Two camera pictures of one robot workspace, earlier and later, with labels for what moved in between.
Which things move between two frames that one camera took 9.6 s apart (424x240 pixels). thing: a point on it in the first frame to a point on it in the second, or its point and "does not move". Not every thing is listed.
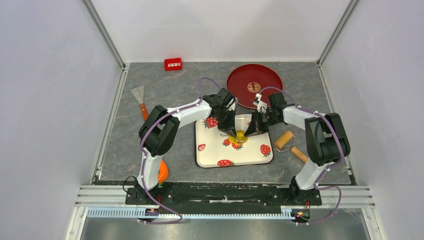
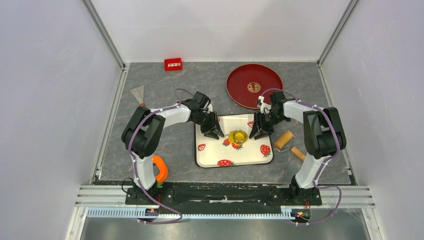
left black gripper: (230, 125) to (212, 122)
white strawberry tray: (213, 148) does not move
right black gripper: (256, 127) does not move
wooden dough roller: (286, 141) does not move
